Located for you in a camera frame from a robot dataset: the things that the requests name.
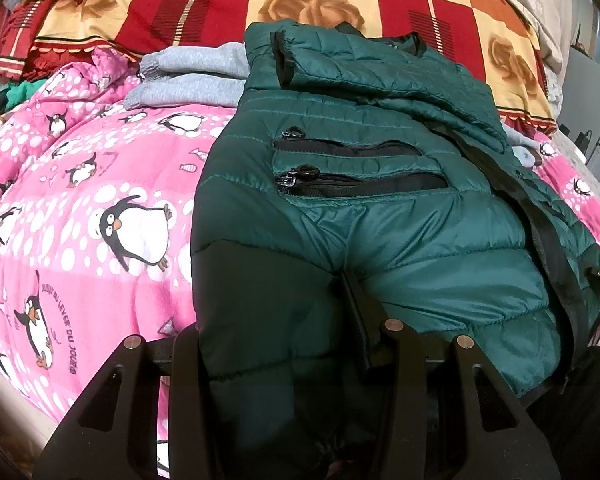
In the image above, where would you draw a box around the dark green puffer jacket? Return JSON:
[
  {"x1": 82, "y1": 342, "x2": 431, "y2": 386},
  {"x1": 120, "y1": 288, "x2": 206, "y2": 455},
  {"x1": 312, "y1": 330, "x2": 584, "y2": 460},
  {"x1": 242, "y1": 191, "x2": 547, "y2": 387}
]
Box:
[{"x1": 190, "y1": 21, "x2": 600, "y2": 479}]

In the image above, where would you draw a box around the floral white bed sheet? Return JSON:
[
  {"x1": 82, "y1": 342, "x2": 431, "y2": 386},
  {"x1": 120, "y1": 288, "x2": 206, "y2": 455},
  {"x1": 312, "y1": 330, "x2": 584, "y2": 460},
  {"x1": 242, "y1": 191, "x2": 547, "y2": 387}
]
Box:
[{"x1": 547, "y1": 128, "x2": 600, "y2": 201}]

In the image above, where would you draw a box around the pink penguin blanket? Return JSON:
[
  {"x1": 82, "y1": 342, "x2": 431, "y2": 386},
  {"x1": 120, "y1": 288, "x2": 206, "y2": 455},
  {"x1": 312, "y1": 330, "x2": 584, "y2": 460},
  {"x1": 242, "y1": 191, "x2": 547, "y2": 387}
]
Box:
[{"x1": 0, "y1": 49, "x2": 600, "y2": 478}]

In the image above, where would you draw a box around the black power adapter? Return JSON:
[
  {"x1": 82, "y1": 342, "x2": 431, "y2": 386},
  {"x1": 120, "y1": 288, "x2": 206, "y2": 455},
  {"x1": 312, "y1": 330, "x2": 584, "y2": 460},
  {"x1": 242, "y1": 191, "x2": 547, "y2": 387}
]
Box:
[{"x1": 574, "y1": 130, "x2": 592, "y2": 162}]

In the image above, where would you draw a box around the green cloth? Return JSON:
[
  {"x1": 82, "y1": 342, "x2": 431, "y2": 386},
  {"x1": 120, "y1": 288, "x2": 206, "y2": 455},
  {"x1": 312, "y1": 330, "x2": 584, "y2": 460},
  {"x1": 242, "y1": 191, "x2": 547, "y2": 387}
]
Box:
[{"x1": 0, "y1": 79, "x2": 46, "y2": 115}]

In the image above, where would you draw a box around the grey folded sweatshirt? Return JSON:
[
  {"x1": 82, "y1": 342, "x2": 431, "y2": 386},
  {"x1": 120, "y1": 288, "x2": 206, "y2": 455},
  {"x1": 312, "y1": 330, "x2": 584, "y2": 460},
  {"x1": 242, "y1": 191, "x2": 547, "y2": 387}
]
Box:
[{"x1": 123, "y1": 42, "x2": 250, "y2": 110}]

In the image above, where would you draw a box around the red orange rose quilt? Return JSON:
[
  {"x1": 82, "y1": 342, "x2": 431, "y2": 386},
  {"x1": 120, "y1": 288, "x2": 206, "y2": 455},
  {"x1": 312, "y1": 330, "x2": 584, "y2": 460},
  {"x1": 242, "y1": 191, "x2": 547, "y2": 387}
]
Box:
[{"x1": 0, "y1": 0, "x2": 554, "y2": 129}]

